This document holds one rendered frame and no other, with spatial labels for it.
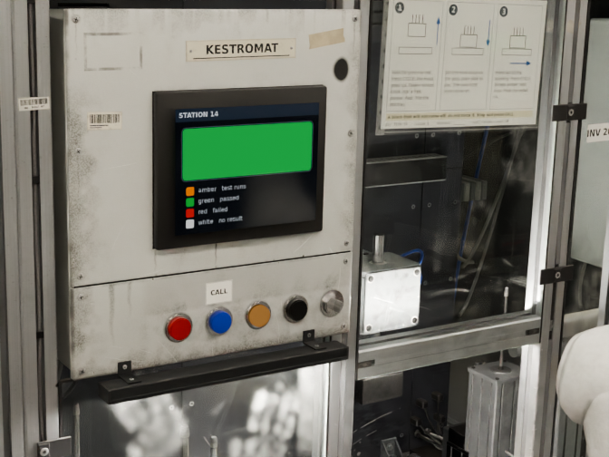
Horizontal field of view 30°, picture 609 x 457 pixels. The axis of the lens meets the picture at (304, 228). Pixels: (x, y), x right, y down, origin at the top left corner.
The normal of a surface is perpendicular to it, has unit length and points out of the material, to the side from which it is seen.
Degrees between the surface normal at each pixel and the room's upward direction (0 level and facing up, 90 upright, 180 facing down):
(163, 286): 90
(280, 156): 90
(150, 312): 90
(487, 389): 90
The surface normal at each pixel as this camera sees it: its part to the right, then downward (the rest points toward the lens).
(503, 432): 0.54, 0.21
